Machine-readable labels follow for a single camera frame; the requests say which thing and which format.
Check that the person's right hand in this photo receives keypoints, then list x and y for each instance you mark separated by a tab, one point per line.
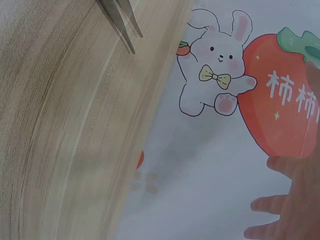
303	200

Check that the metal tweezers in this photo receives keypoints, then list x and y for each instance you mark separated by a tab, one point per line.
119	22

